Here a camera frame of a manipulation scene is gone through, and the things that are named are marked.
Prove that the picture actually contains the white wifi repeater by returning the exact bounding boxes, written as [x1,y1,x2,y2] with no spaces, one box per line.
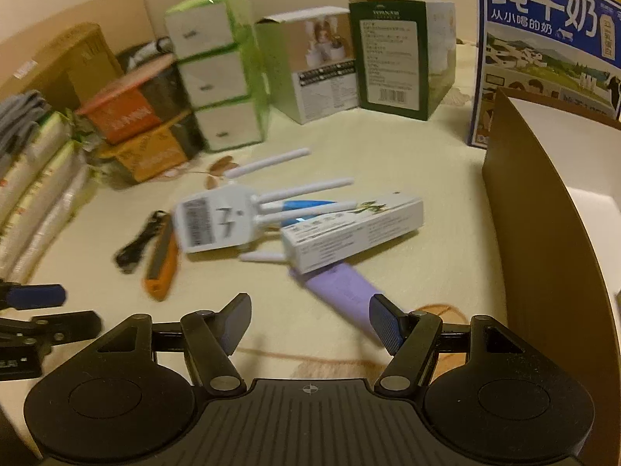
[173,146,356,264]

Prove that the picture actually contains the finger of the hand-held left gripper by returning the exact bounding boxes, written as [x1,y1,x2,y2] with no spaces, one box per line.
[0,309,104,348]
[0,280,67,310]

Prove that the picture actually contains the purple cylinder tube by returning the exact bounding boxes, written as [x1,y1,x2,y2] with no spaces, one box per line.
[289,259,404,346]

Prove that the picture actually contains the stack of pale food packets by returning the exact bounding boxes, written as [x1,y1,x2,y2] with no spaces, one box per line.
[0,111,104,283]

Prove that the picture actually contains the wooden board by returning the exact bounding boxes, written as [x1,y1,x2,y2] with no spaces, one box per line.
[0,0,157,89]

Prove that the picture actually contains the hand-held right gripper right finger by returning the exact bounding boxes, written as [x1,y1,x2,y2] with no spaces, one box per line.
[368,293,526,397]

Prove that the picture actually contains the white green photo box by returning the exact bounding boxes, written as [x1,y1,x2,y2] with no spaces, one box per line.
[253,6,363,125]

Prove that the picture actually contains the dark green product box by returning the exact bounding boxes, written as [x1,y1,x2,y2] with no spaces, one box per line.
[348,0,458,122]

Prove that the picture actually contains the orange yellow instant meal bowl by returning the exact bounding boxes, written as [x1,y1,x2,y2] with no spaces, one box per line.
[94,113,205,191]

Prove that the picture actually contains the long white product box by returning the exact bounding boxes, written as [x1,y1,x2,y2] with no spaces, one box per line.
[280,188,425,276]

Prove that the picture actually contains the orange utility knife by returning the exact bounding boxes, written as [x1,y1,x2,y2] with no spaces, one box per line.
[141,212,180,303]

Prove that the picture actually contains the black cable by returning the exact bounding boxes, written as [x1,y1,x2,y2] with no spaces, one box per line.
[114,209,169,273]

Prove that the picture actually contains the brown storage box white inside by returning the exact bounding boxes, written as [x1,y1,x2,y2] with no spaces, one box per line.
[481,85,621,466]

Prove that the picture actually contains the red lid instant meal bowl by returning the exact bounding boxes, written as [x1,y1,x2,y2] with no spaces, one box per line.
[74,52,196,145]

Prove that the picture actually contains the brown cardboard box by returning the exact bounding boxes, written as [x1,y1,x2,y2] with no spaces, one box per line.
[0,21,123,104]

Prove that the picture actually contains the grey folded cloth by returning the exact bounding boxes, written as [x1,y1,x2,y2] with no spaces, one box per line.
[0,89,52,167]

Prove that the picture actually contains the green wrapped tissue pack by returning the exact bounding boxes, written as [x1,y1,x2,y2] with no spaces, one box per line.
[163,0,271,155]

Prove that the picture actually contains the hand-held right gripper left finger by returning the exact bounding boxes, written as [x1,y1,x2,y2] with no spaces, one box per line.
[96,292,254,397]

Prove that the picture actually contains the blue milk carton box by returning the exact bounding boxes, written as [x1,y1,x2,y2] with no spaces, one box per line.
[467,0,621,150]

